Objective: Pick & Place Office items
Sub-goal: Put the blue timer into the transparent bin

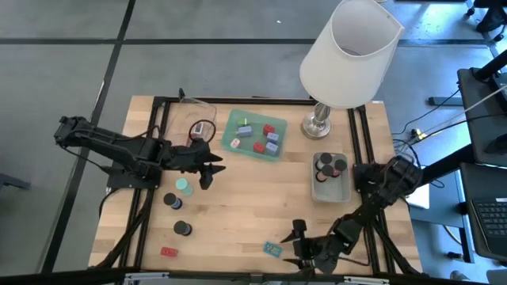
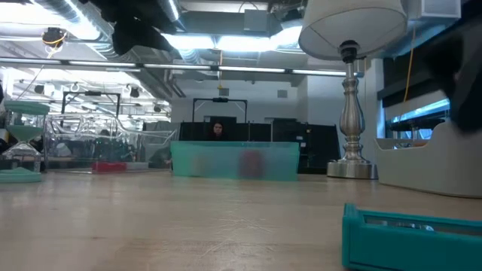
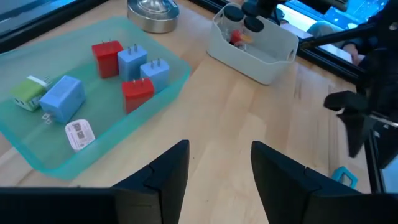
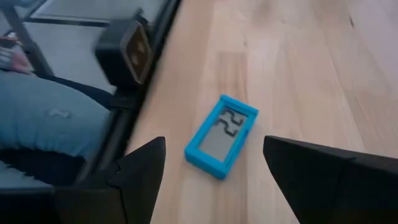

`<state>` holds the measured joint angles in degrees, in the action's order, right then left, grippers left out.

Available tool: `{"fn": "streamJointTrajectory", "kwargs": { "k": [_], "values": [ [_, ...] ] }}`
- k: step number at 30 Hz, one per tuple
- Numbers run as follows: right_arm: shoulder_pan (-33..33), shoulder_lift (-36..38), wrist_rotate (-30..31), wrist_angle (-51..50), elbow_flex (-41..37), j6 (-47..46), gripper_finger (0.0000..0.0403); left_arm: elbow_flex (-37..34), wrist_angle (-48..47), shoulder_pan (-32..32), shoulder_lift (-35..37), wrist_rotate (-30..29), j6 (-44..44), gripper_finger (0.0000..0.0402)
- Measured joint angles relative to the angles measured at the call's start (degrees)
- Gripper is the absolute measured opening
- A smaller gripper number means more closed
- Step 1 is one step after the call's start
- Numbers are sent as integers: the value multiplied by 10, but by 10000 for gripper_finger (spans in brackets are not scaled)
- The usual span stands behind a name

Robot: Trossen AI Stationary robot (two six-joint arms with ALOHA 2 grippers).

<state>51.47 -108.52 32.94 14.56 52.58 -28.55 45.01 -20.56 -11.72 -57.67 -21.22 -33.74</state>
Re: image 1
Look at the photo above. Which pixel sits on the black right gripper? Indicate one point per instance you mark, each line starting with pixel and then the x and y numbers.
pixel 321 249

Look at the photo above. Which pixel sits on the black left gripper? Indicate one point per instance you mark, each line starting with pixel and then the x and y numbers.
pixel 184 156

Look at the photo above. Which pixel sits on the teal patterned tile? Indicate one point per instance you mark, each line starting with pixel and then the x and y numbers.
pixel 272 249

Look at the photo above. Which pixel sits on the pink plastic box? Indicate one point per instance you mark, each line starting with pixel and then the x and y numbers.
pixel 235 143

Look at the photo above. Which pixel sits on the teal hourglass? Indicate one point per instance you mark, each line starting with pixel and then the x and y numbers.
pixel 183 186

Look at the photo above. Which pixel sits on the white tile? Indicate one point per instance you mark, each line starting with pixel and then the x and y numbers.
pixel 198 129

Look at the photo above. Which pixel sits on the red plastic box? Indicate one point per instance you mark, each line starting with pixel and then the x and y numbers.
pixel 268 130
pixel 258 148

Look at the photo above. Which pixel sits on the blue spool black cap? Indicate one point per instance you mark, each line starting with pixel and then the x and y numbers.
pixel 170 198

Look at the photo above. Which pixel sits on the clear plastic bin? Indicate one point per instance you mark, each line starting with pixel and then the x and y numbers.
pixel 178 118

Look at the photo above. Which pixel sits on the grey plastic bin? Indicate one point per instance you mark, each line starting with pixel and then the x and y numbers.
pixel 330 192

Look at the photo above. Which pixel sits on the dark grey spool black cap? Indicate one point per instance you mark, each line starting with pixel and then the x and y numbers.
pixel 181 227

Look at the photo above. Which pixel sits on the orange spool black cap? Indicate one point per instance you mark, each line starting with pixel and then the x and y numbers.
pixel 327 170

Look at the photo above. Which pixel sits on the pink spool black cap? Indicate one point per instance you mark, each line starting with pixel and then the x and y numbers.
pixel 341 164

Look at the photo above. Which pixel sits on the small red block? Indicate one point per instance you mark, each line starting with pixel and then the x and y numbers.
pixel 169 251

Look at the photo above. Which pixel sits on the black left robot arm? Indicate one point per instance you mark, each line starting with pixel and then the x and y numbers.
pixel 111 142

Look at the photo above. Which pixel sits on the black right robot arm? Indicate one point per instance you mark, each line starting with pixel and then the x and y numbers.
pixel 400 174

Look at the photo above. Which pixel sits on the black office chair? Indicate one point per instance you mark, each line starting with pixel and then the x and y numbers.
pixel 491 17

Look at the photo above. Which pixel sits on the translucent green plastic bin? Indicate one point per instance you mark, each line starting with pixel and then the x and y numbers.
pixel 255 132

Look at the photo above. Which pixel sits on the yellow power plug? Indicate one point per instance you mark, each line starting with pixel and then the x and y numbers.
pixel 420 135

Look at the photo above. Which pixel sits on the silver table lamp white shade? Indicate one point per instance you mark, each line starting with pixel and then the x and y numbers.
pixel 348 59

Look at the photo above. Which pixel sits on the black desk support beam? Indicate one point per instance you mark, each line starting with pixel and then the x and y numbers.
pixel 447 164

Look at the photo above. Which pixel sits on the black keyboard desk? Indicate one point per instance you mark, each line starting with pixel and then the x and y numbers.
pixel 469 178

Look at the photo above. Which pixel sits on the black laptop keyboard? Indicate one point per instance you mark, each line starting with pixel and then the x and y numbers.
pixel 493 221

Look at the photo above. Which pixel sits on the grey desk foot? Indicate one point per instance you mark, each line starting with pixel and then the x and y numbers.
pixel 12 180
pixel 443 101

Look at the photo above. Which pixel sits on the black side desk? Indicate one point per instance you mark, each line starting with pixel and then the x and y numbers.
pixel 479 118

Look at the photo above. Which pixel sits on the black table-level camera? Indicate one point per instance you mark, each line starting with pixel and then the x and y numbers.
pixel 256 278

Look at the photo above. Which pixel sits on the black aluminium table frame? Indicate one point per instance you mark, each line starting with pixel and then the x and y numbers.
pixel 237 100

